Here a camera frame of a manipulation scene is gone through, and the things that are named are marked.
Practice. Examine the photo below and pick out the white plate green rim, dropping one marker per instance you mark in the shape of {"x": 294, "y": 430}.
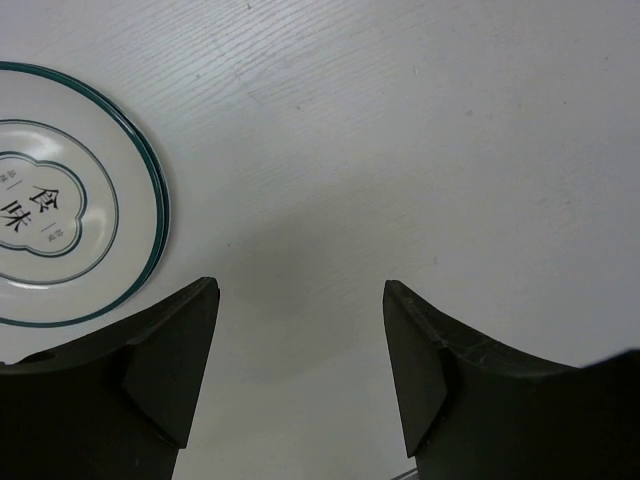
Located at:
{"x": 85, "y": 205}

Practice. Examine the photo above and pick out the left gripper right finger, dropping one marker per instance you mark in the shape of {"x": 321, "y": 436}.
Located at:
{"x": 472, "y": 407}

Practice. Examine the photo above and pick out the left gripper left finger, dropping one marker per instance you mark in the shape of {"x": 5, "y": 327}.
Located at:
{"x": 118, "y": 403}

